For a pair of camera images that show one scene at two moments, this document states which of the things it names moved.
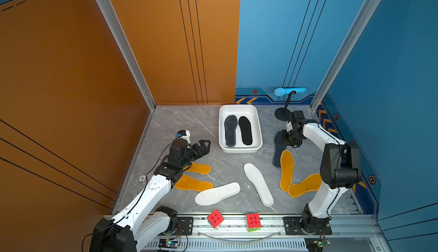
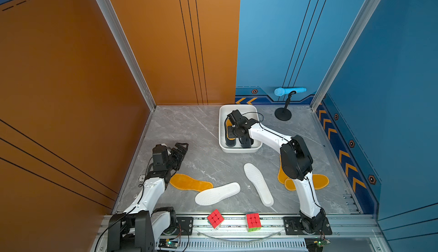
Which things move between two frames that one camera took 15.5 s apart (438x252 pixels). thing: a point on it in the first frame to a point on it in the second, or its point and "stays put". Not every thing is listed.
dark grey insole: [230, 125] stays put
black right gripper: [283, 138] to [230, 134]
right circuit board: [316, 244] stays put
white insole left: [207, 196] stays put
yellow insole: [198, 168] to [228, 124]
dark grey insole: [279, 147] to [246, 142]
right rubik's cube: [253, 222] stays put
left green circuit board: [166, 243] stays put
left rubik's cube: [215, 219] stays put
